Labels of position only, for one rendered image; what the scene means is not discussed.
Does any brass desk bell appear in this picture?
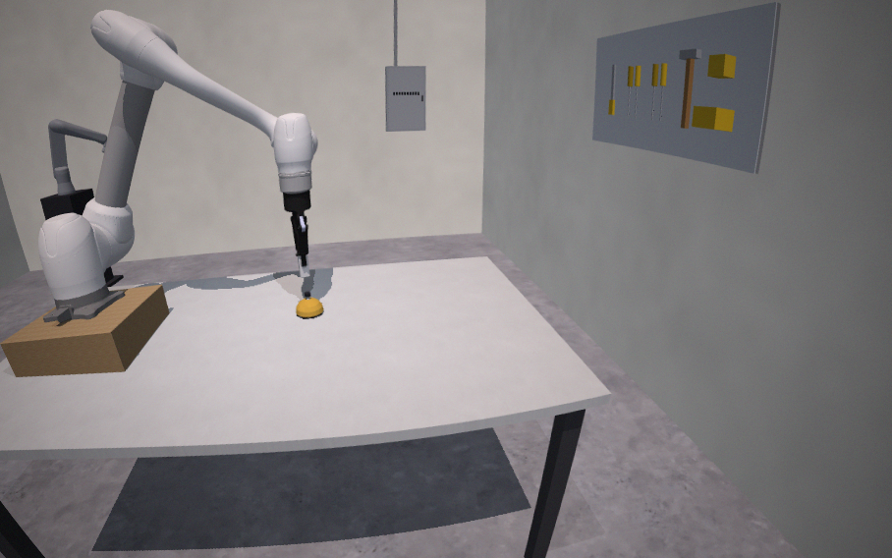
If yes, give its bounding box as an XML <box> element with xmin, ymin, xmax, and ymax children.
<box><xmin>296</xmin><ymin>292</ymin><xmax>324</xmax><ymax>319</ymax></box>

